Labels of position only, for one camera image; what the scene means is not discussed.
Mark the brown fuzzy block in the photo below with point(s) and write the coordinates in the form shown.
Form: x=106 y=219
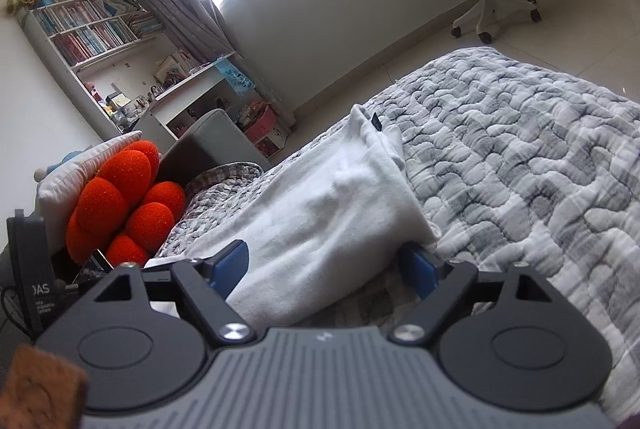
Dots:
x=40 y=389

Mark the blue plush toy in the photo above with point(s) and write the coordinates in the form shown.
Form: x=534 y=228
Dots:
x=57 y=164

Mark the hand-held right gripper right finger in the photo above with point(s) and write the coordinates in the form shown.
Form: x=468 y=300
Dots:
x=417 y=271

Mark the white bookshelf with books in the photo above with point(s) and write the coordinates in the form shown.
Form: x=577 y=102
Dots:
x=80 y=29

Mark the white garment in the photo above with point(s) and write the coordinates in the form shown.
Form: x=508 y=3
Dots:
x=325 y=209

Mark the blue paper sheet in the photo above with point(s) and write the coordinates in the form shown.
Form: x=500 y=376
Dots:
x=235 y=76

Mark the pink storage box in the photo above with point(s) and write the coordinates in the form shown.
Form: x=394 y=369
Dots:
x=262 y=129

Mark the grey quilted blanket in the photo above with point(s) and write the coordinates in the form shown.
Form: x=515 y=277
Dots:
x=525 y=149

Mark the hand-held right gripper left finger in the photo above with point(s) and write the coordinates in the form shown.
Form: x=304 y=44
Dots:
x=230 y=266

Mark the white pillow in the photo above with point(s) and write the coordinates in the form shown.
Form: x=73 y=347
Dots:
x=65 y=194

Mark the orange knot cushion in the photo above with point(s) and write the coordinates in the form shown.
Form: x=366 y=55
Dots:
x=115 y=199

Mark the white desk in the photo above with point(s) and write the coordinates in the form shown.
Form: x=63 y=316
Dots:
x=195 y=94

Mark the smartphone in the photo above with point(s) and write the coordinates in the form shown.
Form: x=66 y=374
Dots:
x=95 y=266

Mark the yellow plush toy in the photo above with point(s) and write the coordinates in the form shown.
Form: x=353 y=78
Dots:
x=22 y=3

